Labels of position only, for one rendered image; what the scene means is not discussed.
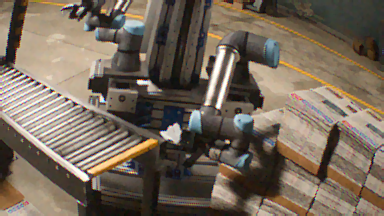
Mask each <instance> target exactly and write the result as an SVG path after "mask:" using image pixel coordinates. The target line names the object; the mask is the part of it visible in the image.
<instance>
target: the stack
mask: <svg viewBox="0 0 384 216"><path fill-rule="evenodd" d="M284 109H285V108H282V109H277V110H274V111H271V112H267V113H260V114H259V115H252V118H253V119H254V121H255V124H254V129H253V130H254V132H253V134H252V137H251V142H250V146H249V151H250V152H253V159H252V162H251V163H250V165H249V167H248V168H247V169H246V170H240V169H235V168H234V167H230V166H228V165H225V164H223V165H224V166H226V167H227V168H228V167H229V168H230V169H231V170H235V172H237V173H239V174H241V175H243V176H244V177H246V178H248V179H250V180H252V181H254V182H255V183H258V185H261V186H263V187H264V188H268V187H269V188H268V189H269V190H271V191H272V192H274V193H276V194H278V195H281V196H283V197H284V198H286V199H288V200H290V201H292V202H294V203H295V204H297V205H299V206H300V207H301V206H302V207H303V208H305V209H306V210H307V211H308V210H309V209H310V208H311V207H312V209H310V210H309V211H310V212H311V213H313V214H315V215H317V216H384V211H383V209H380V208H379V207H377V206H376V205H374V204H372V203H371V202H369V201H367V200H366V199H364V198H363V197H361V196H360V195H361V194H360V195H359V196H358V195H357V194H355V193H353V192H352V191H350V190H348V189H347V188H345V187H343V186H342V185H341V184H339V183H338V182H336V181H334V180H333V179H331V178H330V177H328V176H326V175H325V174H323V173H322V172H321V173H320V174H318V175H315V174H313V173H312V172H310V171H308V170H307V169H305V168H303V167H302V166H300V165H298V163H295V161H292V160H291V159H289V158H288V157H286V156H285V155H282V153H279V152H278V151H277V150H276V151H275V149H274V146H275V142H276V139H277V138H278V137H279V132H280V131H279V130H280V125H281V121H283V120H282V118H283V116H284ZM261 114H262V115H261ZM212 192H213V193H212V197H211V201H210V204H209V205H210V207H211V208H213V209H215V210H216V211H219V212H220V213H223V214H225V215H228V216H300V215H299V214H297V213H294V212H293V211H291V210H289V209H286V208H285V207H283V206H281V205H279V204H277V203H275V202H273V201H271V200H269V199H268V198H266V197H264V196H262V195H260V194H257V193H256V192H254V191H252V190H250V189H248V188H247V187H245V186H242V185H241V184H239V183H237V182H235V181H234V180H232V179H230V178H229V177H225V175H223V174H218V175H217V177H216V181H215V183H214V188H213V190H212Z"/></svg>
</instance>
